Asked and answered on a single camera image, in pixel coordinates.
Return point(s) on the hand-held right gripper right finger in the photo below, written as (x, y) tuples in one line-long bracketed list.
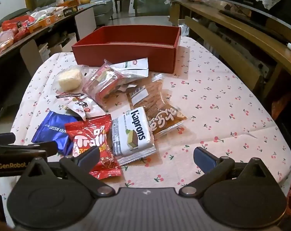
[(204, 160)]

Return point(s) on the grey coffee table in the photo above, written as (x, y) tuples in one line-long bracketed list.
[(51, 28)]

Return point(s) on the white packet with red print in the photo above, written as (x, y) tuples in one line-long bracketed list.
[(80, 105)]

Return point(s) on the white board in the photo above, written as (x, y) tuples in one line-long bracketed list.
[(132, 3)]

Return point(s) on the red snack packet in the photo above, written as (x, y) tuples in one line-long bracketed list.
[(92, 137)]

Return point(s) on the cherry print tablecloth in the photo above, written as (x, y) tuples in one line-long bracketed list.
[(220, 101)]

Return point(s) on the orange basket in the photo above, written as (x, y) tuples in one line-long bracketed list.
[(68, 3)]

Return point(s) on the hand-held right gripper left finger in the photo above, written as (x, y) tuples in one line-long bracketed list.
[(89, 156)]

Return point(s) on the orange cardboard box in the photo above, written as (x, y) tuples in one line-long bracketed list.
[(43, 22)]

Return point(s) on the clear bag of oranges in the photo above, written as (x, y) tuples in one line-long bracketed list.
[(2, 44)]

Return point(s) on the black television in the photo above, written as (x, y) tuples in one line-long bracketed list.
[(280, 24)]

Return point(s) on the wooden television cabinet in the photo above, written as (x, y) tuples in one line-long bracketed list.
[(244, 36)]

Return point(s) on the brown snack packet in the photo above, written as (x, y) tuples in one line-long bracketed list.
[(164, 110)]

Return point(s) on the open cardboard box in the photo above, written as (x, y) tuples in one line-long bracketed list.
[(63, 43)]

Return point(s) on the red cardboard box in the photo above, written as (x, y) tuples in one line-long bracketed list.
[(126, 55)]

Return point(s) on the black box with yellow label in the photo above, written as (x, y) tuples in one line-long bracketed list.
[(70, 10)]

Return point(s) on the grey-green sofa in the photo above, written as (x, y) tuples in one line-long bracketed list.
[(103, 10)]

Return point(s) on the silver packet with green label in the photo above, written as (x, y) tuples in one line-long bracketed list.
[(133, 67)]

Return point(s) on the white wafer packet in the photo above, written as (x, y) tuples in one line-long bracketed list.
[(133, 134)]

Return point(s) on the clear packet with white cake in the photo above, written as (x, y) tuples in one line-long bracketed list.
[(69, 79)]

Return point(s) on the clear sausage packet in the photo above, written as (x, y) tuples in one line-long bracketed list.
[(104, 84)]

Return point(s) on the blue wafer biscuit packet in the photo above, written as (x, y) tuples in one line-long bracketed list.
[(51, 130)]

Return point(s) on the red plastic bag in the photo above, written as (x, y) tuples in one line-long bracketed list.
[(15, 26)]

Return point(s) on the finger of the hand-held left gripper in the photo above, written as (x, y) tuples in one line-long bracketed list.
[(3, 139), (48, 148)]

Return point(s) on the white carton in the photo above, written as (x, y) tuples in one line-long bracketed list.
[(44, 51)]

